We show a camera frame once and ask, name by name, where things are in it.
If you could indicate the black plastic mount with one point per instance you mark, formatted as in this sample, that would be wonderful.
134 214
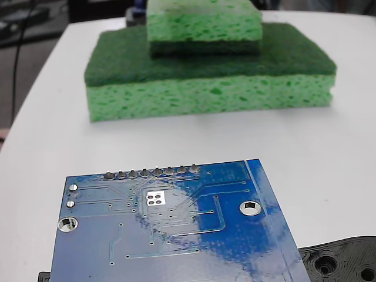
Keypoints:
337 258

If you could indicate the blue printed circuit board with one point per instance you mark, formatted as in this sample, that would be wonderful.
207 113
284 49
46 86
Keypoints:
188 241

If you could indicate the black and blue clamp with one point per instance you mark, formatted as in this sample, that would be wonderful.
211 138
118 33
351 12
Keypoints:
135 14

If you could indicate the small green scouring sponge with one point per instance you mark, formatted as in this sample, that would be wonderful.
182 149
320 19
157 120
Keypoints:
202 29

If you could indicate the large green scouring sponge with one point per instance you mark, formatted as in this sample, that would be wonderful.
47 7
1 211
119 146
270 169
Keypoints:
205 88

